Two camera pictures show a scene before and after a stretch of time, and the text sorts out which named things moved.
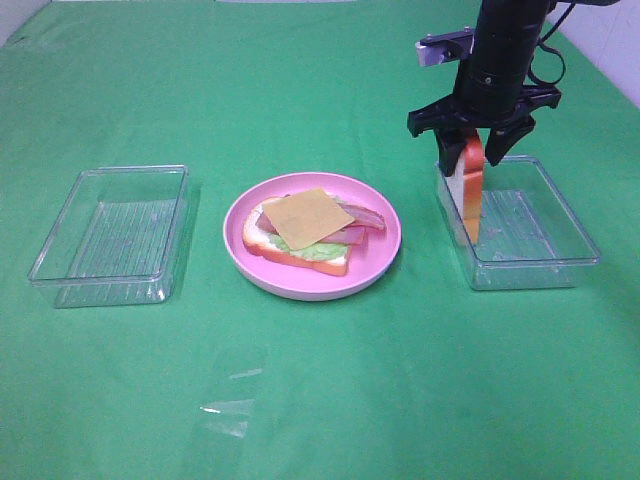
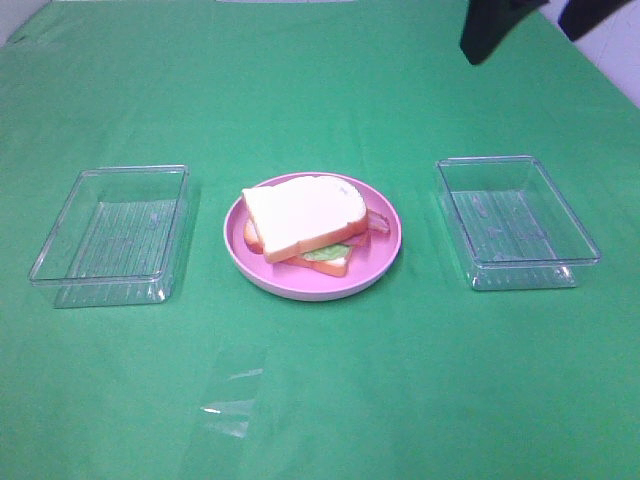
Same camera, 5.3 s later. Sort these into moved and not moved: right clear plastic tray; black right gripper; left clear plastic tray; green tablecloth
Moved: black right gripper
Not moved: left clear plastic tray; green tablecloth; right clear plastic tray
